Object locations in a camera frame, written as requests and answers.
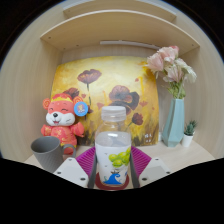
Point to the small potted green plant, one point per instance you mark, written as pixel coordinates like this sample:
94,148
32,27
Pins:
189,133

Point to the white light strip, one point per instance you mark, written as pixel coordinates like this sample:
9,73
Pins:
130,44

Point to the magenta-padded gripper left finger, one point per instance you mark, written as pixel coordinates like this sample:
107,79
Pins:
71,170

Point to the light wooden shelf board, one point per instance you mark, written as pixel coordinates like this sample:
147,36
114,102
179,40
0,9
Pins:
116,5
116,28

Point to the clear printed drink bottle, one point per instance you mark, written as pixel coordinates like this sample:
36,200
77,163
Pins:
113,150

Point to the pink artificial flowers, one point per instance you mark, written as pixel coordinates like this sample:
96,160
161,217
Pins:
168,61

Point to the grey mug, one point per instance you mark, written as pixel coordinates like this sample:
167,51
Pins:
48,151

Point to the red mouse plush toy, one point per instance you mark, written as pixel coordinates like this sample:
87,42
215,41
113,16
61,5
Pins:
61,116

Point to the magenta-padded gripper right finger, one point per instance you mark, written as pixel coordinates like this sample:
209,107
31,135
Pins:
153,170

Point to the yellow flower painting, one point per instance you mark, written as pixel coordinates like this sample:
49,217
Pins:
110,76

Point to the teal faceted vase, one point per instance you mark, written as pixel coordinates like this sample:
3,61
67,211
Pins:
174,125

